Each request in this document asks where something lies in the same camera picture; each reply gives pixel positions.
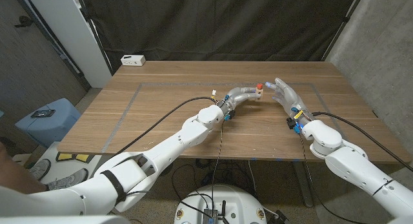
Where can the yellow and black floor pad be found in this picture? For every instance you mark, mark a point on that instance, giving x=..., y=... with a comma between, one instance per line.
x=64, y=157

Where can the white pillar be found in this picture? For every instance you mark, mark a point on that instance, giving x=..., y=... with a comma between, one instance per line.
x=64, y=30

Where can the red-headed wooden screw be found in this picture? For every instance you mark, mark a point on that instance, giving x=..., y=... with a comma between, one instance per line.
x=259, y=86

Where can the white power strip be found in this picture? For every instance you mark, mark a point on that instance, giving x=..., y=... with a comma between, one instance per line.
x=133, y=60

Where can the grey sneaker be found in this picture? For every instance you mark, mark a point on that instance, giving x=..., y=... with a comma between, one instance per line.
x=39, y=169
x=69, y=181

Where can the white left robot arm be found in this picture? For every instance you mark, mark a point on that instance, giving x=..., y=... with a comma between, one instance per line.
x=155, y=166

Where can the wooden block with holes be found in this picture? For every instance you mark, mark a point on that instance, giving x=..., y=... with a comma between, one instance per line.
x=260, y=95

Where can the wooden table panel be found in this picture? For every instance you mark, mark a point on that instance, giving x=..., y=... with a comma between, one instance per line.
x=161, y=84

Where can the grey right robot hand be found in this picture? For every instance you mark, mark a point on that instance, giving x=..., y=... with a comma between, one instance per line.
x=290, y=98

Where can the white floor platform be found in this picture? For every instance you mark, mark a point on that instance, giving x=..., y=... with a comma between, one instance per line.
x=67, y=164

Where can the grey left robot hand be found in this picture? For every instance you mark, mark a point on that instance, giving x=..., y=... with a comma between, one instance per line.
x=240, y=95

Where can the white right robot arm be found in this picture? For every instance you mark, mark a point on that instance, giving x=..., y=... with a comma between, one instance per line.
x=355, y=166

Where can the black curtain backdrop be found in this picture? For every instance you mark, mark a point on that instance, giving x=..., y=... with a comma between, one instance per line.
x=209, y=24

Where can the blue stool with phone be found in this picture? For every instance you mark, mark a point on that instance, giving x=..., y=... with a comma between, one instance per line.
x=48, y=127

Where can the person's bare leg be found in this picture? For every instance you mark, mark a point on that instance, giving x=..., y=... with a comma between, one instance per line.
x=16, y=179

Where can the black backdrop frame pole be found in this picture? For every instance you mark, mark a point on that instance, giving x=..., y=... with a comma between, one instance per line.
x=97, y=40
x=343, y=24

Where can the black phone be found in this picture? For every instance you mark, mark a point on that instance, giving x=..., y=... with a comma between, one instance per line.
x=42, y=113

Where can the grey table leg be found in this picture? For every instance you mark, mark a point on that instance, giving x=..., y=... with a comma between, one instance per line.
x=301, y=182

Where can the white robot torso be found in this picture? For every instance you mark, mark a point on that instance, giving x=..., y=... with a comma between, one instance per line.
x=222, y=201

